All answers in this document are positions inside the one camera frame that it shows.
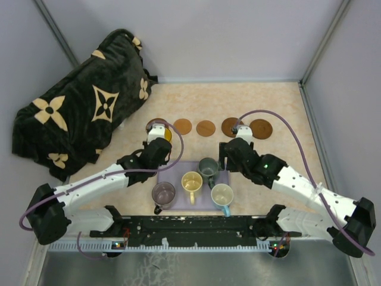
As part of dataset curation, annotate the yellow glass mug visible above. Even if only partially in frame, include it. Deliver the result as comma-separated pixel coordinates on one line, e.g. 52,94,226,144
164,128,172,142

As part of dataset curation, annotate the dark brown coaster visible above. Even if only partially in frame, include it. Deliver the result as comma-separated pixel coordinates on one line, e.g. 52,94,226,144
221,117,238,138
145,118,168,133
249,119,273,139

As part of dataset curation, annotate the light brown coaster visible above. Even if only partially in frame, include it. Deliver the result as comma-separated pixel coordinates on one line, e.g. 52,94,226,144
173,119,192,135
196,120,216,137

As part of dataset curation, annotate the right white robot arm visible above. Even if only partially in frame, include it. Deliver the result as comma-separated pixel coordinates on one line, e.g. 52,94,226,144
218,125,376,258

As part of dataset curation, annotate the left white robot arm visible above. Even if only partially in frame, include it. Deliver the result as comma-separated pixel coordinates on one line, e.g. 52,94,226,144
26,122,172,245

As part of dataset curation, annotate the grey ceramic mug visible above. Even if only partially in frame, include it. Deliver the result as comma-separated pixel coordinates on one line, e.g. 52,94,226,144
197,157,220,189

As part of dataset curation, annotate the purple glass mug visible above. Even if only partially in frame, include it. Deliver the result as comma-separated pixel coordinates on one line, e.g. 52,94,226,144
151,182,176,215

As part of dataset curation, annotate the cream yellow mug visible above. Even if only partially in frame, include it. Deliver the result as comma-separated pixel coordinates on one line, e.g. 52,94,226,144
181,171,203,205

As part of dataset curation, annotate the lavender plastic tray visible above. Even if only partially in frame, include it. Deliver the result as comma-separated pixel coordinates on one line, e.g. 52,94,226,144
157,161,229,211

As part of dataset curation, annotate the black floral plush blanket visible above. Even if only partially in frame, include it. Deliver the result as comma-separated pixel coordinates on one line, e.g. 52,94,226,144
12,29,158,181

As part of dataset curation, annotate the white mug blue handle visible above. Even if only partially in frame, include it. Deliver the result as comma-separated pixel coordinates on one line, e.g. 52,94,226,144
211,184,234,217

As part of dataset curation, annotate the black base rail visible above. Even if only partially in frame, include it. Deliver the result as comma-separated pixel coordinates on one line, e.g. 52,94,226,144
90,216,284,247

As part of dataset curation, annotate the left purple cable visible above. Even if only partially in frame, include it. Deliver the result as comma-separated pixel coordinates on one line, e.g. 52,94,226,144
19,120,185,262

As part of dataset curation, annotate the purple cable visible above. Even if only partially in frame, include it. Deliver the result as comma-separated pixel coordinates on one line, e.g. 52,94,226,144
232,109,376,257
19,120,185,262

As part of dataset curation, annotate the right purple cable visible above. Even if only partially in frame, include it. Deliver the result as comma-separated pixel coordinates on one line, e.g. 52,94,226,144
232,109,376,257

